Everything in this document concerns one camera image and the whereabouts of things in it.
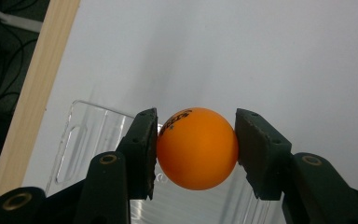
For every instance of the white board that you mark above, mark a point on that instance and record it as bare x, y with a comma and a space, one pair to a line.
230, 46

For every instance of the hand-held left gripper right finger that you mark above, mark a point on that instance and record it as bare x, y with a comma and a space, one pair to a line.
261, 149

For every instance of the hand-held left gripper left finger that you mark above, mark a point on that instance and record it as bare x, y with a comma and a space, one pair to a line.
136, 149

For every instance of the orange ball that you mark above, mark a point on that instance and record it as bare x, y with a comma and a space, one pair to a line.
197, 149

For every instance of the wooden table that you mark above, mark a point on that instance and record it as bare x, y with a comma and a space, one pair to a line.
34, 93

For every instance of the white metal desk frame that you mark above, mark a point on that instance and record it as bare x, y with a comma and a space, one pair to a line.
15, 22

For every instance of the clear plastic tray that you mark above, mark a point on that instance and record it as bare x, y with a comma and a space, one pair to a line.
84, 146

